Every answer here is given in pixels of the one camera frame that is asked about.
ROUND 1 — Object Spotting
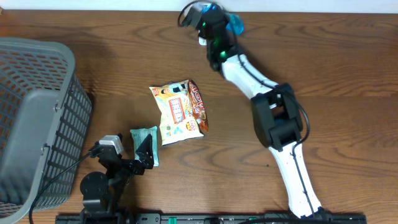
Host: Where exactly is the teal wet wipes pack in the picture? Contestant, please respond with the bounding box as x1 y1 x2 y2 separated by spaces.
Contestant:
130 126 159 167

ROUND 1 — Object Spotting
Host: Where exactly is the blue Listerine mouthwash bottle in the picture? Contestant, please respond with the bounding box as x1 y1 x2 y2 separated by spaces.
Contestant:
201 3 244 35

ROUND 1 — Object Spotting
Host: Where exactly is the cream snack bag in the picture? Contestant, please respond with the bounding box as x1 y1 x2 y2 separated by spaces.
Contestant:
149 80 204 146

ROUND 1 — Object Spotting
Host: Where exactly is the chocolate bar wrapper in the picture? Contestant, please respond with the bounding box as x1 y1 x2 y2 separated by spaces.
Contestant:
188 80 209 132

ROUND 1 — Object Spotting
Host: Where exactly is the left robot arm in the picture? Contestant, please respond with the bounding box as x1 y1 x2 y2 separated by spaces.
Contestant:
80 134 154 223

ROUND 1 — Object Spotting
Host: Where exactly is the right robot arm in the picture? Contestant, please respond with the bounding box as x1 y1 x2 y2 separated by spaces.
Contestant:
184 4 322 218

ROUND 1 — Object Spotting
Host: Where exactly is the white barcode scanner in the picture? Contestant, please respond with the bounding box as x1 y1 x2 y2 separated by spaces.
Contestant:
198 37 207 46

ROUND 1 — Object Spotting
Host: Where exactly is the grey plastic basket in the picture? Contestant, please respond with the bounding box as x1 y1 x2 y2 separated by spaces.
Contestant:
1 37 93 223

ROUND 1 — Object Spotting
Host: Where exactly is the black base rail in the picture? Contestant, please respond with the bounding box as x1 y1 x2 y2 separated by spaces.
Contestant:
55 213 368 224

